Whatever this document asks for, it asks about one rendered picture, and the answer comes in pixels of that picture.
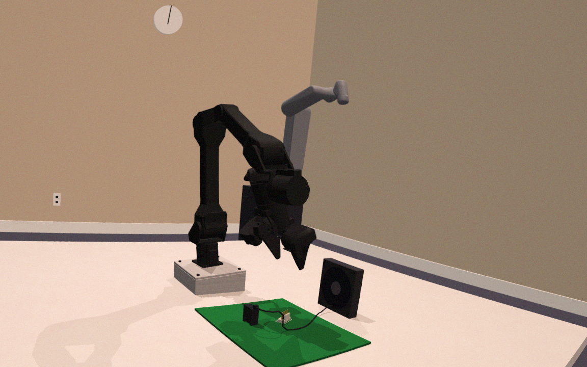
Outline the green circuit board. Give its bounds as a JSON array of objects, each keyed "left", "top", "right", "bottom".
[{"left": 194, "top": 298, "right": 371, "bottom": 367}]

